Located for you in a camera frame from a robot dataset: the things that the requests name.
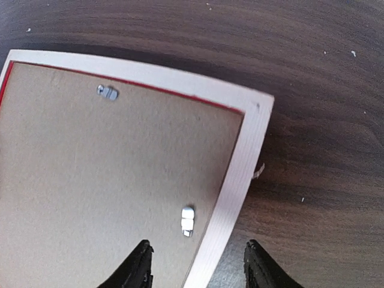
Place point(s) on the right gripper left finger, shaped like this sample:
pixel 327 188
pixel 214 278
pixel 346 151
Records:
pixel 134 271

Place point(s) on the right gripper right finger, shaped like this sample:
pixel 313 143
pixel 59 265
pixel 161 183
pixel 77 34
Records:
pixel 261 270

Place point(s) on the brown backing board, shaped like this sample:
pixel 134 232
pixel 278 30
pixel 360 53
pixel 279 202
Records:
pixel 90 167

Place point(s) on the wooden picture frame red edge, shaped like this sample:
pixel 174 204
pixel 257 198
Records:
pixel 255 108

